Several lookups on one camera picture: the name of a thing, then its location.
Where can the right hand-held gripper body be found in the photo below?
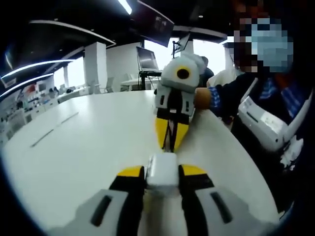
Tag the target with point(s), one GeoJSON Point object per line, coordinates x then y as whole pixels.
{"type": "Point", "coordinates": [189, 78]}

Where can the person in dark jacket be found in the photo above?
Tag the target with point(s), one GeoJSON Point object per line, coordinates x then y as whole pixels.
{"type": "Point", "coordinates": [251, 159]}

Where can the grey desk slot cover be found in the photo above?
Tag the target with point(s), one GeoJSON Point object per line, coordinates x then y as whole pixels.
{"type": "Point", "coordinates": [41, 138]}

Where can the white desk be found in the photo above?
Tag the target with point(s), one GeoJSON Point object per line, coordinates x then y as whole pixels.
{"type": "Point", "coordinates": [98, 137]}

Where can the white chest-worn device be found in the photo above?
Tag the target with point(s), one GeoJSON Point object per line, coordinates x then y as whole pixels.
{"type": "Point", "coordinates": [261, 123]}

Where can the ceiling light strip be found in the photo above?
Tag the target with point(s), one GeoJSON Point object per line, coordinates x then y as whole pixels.
{"type": "Point", "coordinates": [37, 66]}
{"type": "Point", "coordinates": [125, 7]}
{"type": "Point", "coordinates": [27, 83]}

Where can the narrow white pillar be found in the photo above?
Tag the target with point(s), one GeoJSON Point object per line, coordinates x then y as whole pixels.
{"type": "Point", "coordinates": [94, 66]}

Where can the black monitor stand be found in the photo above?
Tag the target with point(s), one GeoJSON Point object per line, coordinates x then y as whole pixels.
{"type": "Point", "coordinates": [150, 72]}

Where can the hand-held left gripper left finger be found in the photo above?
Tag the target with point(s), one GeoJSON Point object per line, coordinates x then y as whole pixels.
{"type": "Point", "coordinates": [103, 211]}

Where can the white charger adapter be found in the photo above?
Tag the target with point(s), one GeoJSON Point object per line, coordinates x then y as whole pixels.
{"type": "Point", "coordinates": [162, 172]}

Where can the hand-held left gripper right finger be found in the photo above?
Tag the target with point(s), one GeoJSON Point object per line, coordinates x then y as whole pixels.
{"type": "Point", "coordinates": [221, 214]}

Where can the hanging dark monitor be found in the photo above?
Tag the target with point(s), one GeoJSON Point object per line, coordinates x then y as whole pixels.
{"type": "Point", "coordinates": [163, 29]}

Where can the person's right hand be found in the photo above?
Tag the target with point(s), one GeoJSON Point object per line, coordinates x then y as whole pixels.
{"type": "Point", "coordinates": [203, 98]}

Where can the monitor on stand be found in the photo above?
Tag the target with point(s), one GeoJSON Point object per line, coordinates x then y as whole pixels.
{"type": "Point", "coordinates": [147, 60]}

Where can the white shelving with goods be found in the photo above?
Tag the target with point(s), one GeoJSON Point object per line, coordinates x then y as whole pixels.
{"type": "Point", "coordinates": [27, 105]}

